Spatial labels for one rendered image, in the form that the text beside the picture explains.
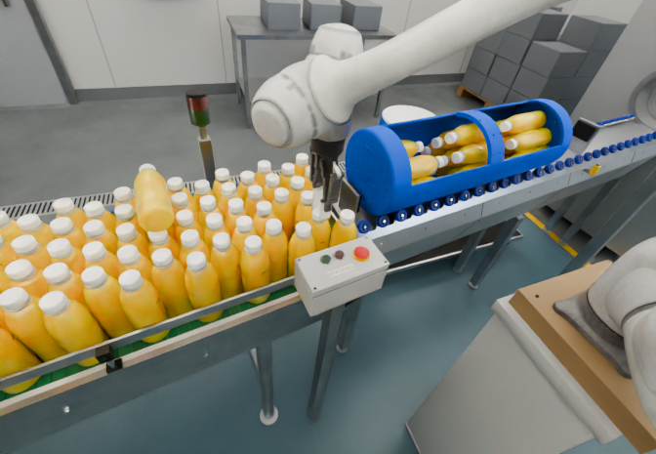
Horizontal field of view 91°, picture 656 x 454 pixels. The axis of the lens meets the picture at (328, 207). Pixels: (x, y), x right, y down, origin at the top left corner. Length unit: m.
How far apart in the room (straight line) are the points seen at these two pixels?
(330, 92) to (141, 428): 1.65
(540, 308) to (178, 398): 1.52
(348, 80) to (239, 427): 1.55
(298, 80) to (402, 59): 0.14
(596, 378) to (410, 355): 1.17
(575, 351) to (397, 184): 0.55
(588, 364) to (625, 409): 0.08
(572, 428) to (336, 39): 0.94
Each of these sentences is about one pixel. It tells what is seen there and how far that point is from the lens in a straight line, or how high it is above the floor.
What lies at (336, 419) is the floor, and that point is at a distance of 1.76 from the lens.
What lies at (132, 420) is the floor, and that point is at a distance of 1.87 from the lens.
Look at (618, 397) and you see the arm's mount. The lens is 0.91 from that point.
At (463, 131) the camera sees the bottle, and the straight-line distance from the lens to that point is 1.24.
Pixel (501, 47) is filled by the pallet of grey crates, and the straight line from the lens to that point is 4.83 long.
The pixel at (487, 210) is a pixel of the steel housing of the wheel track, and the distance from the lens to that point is 1.48.
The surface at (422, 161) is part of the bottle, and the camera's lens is 1.08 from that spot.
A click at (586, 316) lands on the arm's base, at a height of 1.09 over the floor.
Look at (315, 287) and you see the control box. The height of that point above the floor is 1.10.
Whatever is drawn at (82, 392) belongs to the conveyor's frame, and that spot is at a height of 0.86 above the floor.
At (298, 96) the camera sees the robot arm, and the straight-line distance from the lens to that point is 0.47.
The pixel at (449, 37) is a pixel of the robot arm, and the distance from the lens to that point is 0.50.
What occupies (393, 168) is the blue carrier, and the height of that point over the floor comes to 1.18.
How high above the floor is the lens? 1.68
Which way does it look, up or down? 41 degrees down
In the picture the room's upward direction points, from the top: 7 degrees clockwise
